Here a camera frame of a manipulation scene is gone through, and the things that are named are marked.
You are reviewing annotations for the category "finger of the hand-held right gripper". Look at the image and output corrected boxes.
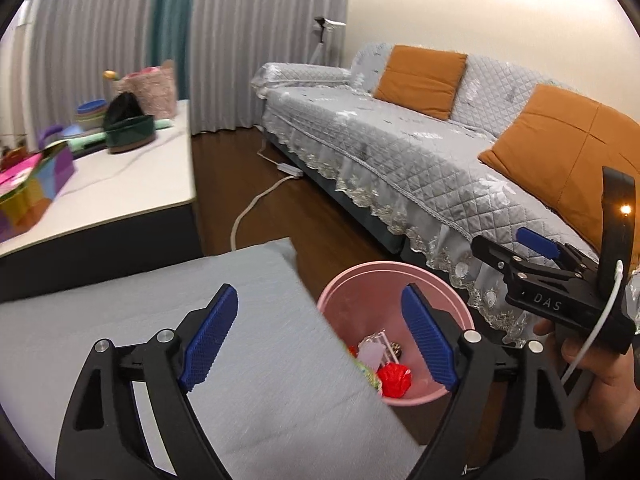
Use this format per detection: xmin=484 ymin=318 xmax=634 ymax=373
xmin=471 ymin=235 xmax=532 ymax=282
xmin=516 ymin=227 xmax=599 ymax=272

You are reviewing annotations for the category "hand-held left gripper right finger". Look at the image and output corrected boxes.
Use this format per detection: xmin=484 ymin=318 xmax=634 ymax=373
xmin=401 ymin=282 xmax=586 ymax=480

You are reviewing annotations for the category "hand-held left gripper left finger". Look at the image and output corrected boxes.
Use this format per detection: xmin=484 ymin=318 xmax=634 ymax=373
xmin=55 ymin=282 xmax=241 ymax=480

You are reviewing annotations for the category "red plastic bag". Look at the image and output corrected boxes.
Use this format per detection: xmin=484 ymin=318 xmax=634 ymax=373
xmin=376 ymin=362 xmax=413 ymax=398

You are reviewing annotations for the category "green wrapper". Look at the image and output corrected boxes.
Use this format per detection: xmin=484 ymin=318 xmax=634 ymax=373
xmin=357 ymin=360 xmax=382 ymax=393

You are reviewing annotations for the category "pink plastic bin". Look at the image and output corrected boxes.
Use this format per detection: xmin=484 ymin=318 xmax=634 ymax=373
xmin=316 ymin=261 xmax=476 ymax=408

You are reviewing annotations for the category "person's right hand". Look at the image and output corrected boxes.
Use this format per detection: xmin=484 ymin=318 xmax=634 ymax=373
xmin=534 ymin=320 xmax=640 ymax=453

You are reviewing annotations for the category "grey table mat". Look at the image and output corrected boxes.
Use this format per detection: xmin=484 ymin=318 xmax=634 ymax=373
xmin=0 ymin=237 xmax=426 ymax=480

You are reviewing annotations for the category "orange cushion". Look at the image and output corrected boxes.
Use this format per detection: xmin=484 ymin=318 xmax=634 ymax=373
xmin=477 ymin=84 xmax=640 ymax=263
xmin=372 ymin=45 xmax=468 ymax=122

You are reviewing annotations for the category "sofa with grey quilted cover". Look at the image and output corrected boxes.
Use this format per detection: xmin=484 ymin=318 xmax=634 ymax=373
xmin=251 ymin=42 xmax=640 ymax=348

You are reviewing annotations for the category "white coffee table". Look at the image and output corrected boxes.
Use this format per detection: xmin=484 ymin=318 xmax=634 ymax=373
xmin=0 ymin=99 xmax=203 ymax=306

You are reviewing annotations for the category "dark green oval tin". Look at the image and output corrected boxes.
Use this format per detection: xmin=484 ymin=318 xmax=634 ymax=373
xmin=103 ymin=115 xmax=157 ymax=155

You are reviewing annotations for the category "light green cloth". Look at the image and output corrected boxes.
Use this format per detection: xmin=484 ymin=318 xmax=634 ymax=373
xmin=67 ymin=117 xmax=173 ymax=153

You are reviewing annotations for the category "iridescent gift box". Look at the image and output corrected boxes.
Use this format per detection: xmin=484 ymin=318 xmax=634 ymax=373
xmin=0 ymin=141 xmax=77 ymax=243

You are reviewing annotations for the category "stack of coloured bowls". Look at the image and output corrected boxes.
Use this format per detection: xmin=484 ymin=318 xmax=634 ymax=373
xmin=75 ymin=100 xmax=110 ymax=128

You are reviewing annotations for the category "pink lace basket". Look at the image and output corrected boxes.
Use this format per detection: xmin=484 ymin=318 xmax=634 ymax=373
xmin=116 ymin=59 xmax=178 ymax=120

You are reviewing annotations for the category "purple plastic scoop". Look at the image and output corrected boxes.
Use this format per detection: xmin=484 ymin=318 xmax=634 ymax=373
xmin=39 ymin=126 xmax=81 ymax=148

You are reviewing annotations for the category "red brown ornament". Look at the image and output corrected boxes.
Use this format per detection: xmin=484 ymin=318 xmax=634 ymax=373
xmin=0 ymin=147 xmax=26 ymax=171

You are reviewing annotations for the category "white floor lamp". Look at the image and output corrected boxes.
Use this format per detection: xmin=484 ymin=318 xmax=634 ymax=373
xmin=310 ymin=16 xmax=347 ymax=66

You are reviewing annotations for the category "teal curtain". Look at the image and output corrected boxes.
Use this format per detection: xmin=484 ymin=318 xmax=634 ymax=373
xmin=150 ymin=0 xmax=198 ymax=106

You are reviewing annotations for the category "grey curtain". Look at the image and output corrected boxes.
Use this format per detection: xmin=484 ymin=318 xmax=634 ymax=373
xmin=187 ymin=0 xmax=353 ymax=136
xmin=15 ymin=0 xmax=166 ymax=136

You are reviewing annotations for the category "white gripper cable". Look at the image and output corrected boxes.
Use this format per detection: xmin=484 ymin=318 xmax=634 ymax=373
xmin=560 ymin=259 xmax=625 ymax=386

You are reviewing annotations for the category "white power cable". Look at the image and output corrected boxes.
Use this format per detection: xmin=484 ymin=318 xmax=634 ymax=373
xmin=231 ymin=135 xmax=296 ymax=251

